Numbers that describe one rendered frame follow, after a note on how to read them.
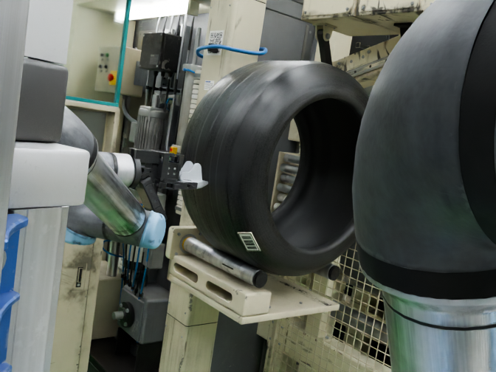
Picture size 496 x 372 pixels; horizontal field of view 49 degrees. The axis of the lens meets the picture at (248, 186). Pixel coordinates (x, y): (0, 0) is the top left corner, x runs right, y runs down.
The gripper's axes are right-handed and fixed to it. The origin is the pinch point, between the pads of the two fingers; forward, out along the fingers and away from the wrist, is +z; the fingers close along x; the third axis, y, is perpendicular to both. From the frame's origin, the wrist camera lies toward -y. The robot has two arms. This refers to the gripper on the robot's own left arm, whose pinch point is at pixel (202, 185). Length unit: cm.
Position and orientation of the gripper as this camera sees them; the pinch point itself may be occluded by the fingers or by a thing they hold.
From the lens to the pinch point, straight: 131.9
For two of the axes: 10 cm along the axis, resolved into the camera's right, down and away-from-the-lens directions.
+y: 1.5, -9.8, -1.1
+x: -6.2, -1.8, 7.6
